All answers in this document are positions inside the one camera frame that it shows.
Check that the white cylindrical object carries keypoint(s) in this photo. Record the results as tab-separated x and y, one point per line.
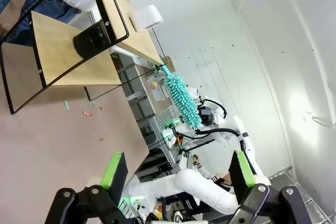
147	18

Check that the clear plastic box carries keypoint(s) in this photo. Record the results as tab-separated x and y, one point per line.
158	94

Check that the two-tier wooden shelf black frame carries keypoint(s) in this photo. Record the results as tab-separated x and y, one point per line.
78	69

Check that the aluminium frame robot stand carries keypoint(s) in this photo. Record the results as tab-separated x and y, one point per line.
169	155

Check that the long green paper scrap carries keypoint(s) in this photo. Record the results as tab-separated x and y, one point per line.
67	105

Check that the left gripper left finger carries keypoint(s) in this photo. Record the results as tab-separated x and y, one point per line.
115	176

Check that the orange-red paper scrap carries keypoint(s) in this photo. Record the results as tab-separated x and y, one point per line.
88	113

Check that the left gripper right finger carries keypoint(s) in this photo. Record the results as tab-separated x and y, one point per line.
240	176

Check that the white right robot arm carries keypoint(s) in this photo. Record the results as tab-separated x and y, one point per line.
199	187

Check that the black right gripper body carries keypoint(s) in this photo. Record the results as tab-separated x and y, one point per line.
210	120

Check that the brown cardboard box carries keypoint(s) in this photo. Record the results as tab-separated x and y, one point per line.
168	63

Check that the black mesh pen cup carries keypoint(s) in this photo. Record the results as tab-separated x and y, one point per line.
89	40

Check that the teal microfibre duster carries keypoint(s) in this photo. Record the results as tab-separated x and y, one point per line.
181	100

